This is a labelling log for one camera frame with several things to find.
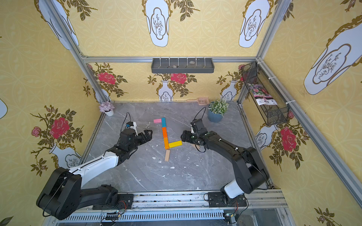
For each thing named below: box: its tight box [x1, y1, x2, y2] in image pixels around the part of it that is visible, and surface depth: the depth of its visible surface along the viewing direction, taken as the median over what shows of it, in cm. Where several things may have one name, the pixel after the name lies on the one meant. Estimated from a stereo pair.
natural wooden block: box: [164, 149, 171, 162], surface depth 92 cm
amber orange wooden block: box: [163, 137, 170, 150], surface depth 97 cm
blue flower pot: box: [207, 109, 223, 123], surface depth 105 cm
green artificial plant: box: [208, 97, 230, 117], surface depth 99 cm
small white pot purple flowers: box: [98, 101, 115, 117], surface depth 108 cm
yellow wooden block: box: [168, 140, 183, 149], surface depth 97 cm
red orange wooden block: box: [162, 127, 168, 139], surface depth 103 cm
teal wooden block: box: [161, 117, 167, 128], surface depth 109 cm
